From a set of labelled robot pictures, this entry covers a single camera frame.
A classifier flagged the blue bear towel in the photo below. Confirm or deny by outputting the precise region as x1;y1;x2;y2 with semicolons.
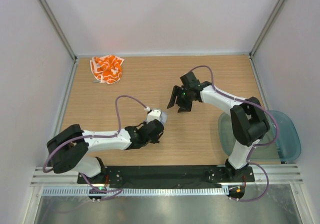
160;111;168;125

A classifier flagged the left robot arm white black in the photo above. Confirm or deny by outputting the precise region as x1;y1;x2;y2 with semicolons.
42;119;165;184

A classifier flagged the clear teal plastic container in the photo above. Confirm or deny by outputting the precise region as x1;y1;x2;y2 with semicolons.
218;111;301;162

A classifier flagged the white slotted cable duct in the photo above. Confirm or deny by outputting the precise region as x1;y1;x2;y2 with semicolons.
42;186;229;197

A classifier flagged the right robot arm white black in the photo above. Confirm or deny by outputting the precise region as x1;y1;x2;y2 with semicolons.
167;72;270;182

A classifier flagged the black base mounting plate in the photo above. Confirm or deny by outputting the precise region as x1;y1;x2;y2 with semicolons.
88;165;255;189

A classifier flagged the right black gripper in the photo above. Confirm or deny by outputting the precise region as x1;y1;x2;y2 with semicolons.
167;86;193;114

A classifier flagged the orange white patterned towel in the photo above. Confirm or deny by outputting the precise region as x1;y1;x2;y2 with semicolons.
90;55;124;85

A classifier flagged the aluminium frame rail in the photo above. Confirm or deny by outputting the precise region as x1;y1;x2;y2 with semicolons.
31;164;304;186

